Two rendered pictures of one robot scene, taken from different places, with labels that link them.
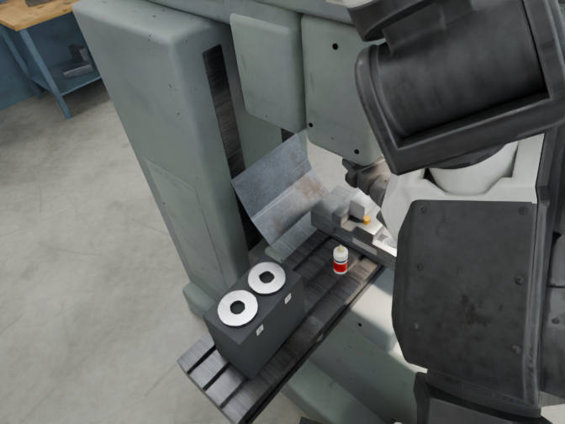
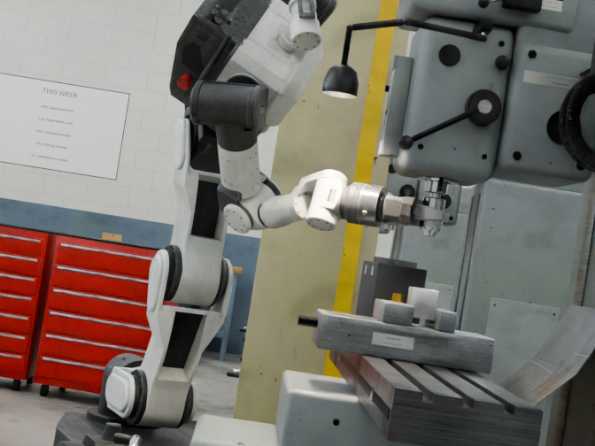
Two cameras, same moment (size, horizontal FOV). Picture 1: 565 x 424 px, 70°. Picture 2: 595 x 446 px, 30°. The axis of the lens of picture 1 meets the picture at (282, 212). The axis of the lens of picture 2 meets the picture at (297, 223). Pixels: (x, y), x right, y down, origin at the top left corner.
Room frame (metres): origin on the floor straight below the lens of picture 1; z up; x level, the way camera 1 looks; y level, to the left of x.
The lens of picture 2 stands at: (2.10, -2.16, 1.11)
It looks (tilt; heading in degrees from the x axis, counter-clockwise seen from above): 2 degrees up; 130
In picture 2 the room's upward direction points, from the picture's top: 9 degrees clockwise
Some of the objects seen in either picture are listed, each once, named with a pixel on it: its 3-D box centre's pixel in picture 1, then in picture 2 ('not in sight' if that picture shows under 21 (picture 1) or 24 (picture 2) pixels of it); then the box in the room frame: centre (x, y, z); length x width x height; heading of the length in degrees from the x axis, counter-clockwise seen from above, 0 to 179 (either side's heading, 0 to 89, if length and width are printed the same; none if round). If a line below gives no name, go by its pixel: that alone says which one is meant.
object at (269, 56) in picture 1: (297, 57); (540, 118); (0.96, -0.08, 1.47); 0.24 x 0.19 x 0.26; 132
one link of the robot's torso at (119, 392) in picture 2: not in sight; (151, 396); (-0.04, -0.10, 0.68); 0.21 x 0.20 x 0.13; 155
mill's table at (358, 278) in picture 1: (354, 246); (406, 377); (0.82, -0.22, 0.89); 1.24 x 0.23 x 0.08; 132
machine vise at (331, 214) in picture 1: (370, 223); (402, 330); (0.82, -0.26, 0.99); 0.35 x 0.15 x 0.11; 44
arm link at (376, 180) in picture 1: (379, 182); (390, 209); (0.73, -0.25, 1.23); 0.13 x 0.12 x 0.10; 112
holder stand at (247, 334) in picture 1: (258, 314); (389, 299); (0.53, 0.09, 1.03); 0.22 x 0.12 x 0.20; 136
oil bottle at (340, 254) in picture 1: (340, 257); not in sight; (0.70, -0.15, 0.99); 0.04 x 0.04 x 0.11
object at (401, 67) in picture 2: not in sight; (395, 106); (0.73, -0.29, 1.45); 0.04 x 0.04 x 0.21; 42
